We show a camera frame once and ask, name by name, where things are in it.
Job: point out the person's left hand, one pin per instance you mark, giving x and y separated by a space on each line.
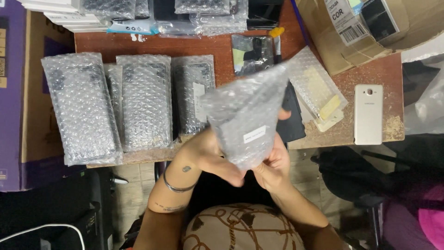
203 149

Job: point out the person's right hand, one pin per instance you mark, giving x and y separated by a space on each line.
274 170

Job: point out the person's right fingers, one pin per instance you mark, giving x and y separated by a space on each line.
284 114

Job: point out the person's left fingers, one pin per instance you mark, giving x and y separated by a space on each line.
229 175

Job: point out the bubble wrap pouch white label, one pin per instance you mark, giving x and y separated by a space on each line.
244 114

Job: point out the black phone cover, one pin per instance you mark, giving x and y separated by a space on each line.
293 121

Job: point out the bubble wrap packet yellow piece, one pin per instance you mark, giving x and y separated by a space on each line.
315 86

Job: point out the beige patterned shirt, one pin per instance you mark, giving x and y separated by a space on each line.
242 229

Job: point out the clear bag of phone parts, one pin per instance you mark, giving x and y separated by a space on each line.
251 54

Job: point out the white smartphone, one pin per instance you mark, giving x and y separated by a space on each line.
368 114

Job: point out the blue stick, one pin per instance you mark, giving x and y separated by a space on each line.
300 22

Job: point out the bubble-wrapped part white sticker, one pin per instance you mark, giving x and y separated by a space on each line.
190 90

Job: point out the black chair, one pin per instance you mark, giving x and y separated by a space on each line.
367 173

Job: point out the black phone screen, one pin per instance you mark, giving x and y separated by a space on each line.
264 14

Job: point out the open brown cardboard box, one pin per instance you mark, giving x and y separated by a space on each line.
392 38

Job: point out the heap of bubble-wrapped packets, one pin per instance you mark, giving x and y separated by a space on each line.
194 14

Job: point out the narrow bubble-wrapped phone part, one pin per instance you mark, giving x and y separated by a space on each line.
113 93

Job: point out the clear plastic bag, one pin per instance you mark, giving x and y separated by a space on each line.
426 100

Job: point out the large bubble-wrapped phone part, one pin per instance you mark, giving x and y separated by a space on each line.
81 107

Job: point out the blue and white plastic packet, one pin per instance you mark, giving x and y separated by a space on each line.
133 27

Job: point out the black device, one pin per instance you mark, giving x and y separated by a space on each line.
52 208

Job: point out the pink cloth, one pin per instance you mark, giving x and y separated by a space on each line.
432 218

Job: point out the purple and brown cardboard box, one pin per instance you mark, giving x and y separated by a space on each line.
24 104

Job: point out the stack of white boxes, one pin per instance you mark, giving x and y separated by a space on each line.
66 14

